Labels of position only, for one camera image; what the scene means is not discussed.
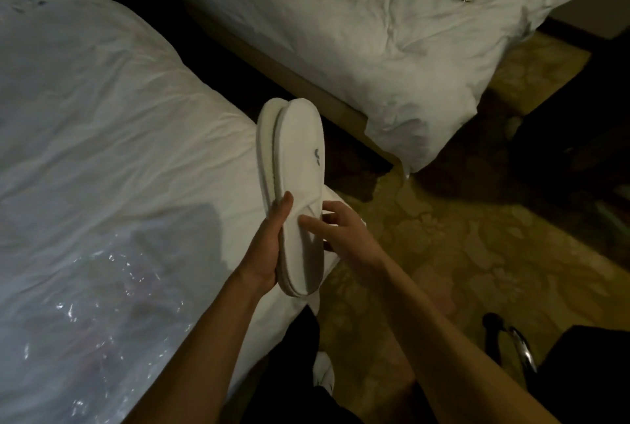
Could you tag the person's left hand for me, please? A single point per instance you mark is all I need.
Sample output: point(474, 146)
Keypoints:
point(263, 256)

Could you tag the person's right hand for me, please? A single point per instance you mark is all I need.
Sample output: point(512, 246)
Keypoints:
point(352, 241)

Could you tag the person's right thumb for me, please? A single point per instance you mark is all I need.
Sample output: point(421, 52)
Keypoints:
point(316, 224)

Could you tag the person's left thumb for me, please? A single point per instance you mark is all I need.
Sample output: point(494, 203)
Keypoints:
point(281, 214)

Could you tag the white slipper with grey logo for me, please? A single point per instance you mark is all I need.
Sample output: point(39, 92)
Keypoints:
point(300, 168)

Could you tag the plain white slipper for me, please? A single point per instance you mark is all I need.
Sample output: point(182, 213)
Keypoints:
point(266, 153)

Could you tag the person's left forearm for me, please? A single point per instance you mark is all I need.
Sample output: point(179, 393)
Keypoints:
point(206, 350)

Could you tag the person's right forearm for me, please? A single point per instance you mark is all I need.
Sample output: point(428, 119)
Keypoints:
point(453, 355)

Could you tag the person's white shoe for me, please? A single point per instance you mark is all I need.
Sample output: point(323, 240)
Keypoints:
point(324, 372)

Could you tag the person's black trousers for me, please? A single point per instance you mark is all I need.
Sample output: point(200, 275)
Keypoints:
point(290, 379)

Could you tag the crumpled white duvet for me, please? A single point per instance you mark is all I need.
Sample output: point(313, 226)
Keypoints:
point(374, 35)

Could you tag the dark wooden furniture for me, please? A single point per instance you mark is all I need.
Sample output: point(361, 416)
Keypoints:
point(581, 118)

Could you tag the wooden bed frame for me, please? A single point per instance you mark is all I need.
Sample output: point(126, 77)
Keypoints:
point(295, 82)

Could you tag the black chair with chrome frame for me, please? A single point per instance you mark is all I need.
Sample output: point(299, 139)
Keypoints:
point(585, 374)

